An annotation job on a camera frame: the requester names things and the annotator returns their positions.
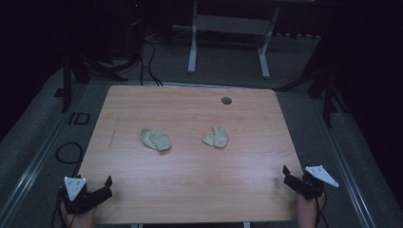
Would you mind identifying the white metal desk frame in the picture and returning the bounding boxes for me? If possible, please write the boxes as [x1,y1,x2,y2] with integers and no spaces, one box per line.
[187,0,281,80]

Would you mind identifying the pale green sock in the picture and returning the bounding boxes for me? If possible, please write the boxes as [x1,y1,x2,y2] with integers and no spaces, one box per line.
[140,127,173,152]
[201,124,230,149]

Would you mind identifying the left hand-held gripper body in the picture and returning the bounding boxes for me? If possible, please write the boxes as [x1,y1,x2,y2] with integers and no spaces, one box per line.
[59,175,106,216]

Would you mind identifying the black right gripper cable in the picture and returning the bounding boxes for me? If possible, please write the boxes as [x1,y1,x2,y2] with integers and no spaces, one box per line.
[314,191,331,228]

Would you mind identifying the black rectangular floor bracket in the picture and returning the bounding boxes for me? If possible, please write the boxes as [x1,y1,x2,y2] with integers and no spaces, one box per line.
[67,111,92,125]

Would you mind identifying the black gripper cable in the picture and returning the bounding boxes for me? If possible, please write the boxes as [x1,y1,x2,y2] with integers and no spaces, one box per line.
[49,188,77,228]
[314,191,331,228]

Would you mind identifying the black looped cable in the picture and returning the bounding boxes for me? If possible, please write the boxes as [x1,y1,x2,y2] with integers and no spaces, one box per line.
[55,142,85,177]

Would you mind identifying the black metal stand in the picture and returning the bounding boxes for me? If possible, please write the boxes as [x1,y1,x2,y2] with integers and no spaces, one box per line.
[275,60,350,129]
[54,47,129,114]

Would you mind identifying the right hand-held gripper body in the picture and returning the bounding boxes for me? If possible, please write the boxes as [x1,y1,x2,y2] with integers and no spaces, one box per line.
[293,164,339,200]

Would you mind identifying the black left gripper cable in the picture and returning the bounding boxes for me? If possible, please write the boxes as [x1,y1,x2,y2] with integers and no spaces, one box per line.
[49,188,77,228]

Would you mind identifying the metal floor rail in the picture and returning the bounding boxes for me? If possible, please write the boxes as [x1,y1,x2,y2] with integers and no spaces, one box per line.
[308,94,378,228]
[0,83,110,228]

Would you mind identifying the black floor cables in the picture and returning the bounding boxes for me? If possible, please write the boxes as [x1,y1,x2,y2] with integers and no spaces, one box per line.
[138,39,164,87]

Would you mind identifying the person's right hand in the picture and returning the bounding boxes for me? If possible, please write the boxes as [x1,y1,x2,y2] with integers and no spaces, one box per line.
[296,191,327,228]

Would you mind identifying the person's left hand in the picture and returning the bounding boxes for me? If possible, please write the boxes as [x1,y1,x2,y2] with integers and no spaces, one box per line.
[60,202,97,228]

